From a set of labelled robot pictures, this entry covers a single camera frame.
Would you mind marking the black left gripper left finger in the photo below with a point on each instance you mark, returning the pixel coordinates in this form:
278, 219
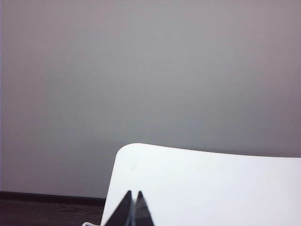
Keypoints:
122, 214

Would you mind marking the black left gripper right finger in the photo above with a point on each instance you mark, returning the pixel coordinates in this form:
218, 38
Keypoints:
142, 214

